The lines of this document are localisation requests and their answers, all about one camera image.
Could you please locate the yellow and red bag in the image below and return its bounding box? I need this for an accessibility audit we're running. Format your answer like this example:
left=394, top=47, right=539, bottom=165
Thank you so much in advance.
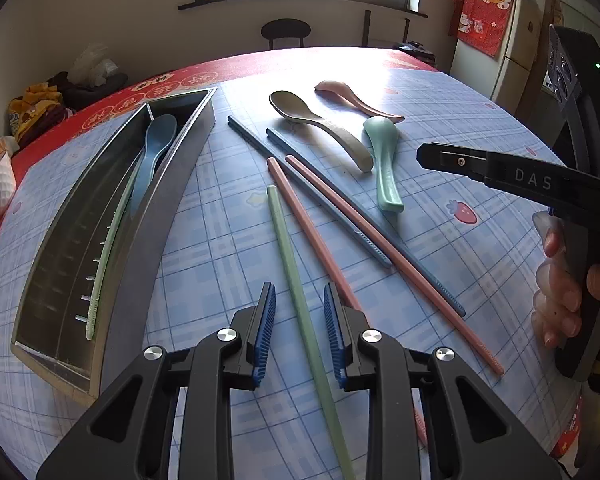
left=7, top=82, right=73, bottom=148

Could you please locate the small black object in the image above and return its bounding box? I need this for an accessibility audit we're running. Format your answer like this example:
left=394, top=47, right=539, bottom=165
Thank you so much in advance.
left=397, top=40, right=437, bottom=66

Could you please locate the blue plaid tablecloth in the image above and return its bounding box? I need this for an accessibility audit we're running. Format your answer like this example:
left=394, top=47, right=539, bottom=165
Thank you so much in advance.
left=0, top=46, right=588, bottom=480

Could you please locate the clear plastic bag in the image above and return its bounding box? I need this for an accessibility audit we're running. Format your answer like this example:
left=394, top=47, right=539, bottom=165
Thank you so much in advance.
left=70, top=42, right=118, bottom=86

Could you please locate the person's right hand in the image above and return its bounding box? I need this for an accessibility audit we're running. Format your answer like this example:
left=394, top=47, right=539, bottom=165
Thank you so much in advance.
left=531, top=210, right=600, bottom=348

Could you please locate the pink spoon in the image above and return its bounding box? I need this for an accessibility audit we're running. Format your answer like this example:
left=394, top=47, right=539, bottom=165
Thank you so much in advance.
left=314, top=80, right=406, bottom=124

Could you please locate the red printed cloth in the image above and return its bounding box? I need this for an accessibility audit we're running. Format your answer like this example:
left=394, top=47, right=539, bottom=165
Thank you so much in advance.
left=450, top=0, right=518, bottom=58

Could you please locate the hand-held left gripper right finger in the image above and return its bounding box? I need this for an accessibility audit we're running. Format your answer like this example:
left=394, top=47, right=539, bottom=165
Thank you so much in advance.
left=324, top=281, right=563, bottom=480

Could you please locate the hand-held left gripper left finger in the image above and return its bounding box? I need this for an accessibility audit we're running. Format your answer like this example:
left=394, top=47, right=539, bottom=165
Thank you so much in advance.
left=36, top=281, right=277, bottom=480

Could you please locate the blue spoon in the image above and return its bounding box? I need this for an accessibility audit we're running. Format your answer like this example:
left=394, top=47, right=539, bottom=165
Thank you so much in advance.
left=130, top=114, right=178, bottom=216

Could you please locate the white refrigerator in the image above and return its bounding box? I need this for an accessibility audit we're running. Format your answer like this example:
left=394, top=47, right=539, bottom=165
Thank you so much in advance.
left=450, top=0, right=538, bottom=111

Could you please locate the black round chair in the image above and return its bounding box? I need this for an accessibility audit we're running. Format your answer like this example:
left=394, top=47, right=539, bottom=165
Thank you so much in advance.
left=261, top=19, right=312, bottom=51

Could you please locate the green chopstick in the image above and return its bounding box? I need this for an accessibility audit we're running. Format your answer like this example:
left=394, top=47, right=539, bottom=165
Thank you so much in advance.
left=266, top=185, right=357, bottom=480
left=84, top=170, right=133, bottom=342

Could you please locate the pink chopstick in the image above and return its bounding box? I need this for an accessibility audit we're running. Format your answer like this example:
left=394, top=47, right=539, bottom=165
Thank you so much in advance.
left=266, top=158, right=428, bottom=446
left=285, top=155, right=505, bottom=377

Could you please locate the green spoon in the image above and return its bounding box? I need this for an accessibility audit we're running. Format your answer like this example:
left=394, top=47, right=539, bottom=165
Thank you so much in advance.
left=362, top=116, right=406, bottom=213

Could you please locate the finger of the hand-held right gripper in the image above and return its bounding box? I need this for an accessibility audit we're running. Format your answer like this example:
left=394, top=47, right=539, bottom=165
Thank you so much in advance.
left=416, top=142, right=488, bottom=183

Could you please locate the beige spoon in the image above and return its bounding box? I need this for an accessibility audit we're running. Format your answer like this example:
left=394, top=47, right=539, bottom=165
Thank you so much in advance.
left=269, top=90, right=376, bottom=173

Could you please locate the metal utensil tray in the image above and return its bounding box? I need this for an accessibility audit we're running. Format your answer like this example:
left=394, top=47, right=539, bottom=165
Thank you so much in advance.
left=11, top=86, right=218, bottom=407

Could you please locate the blue chopstick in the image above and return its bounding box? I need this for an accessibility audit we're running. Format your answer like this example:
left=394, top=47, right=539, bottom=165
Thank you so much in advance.
left=227, top=115, right=393, bottom=268
left=266, top=128, right=467, bottom=318

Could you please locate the dark bag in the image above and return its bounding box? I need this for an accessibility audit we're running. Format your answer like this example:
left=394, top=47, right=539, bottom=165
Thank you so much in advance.
left=47, top=70, right=129, bottom=111

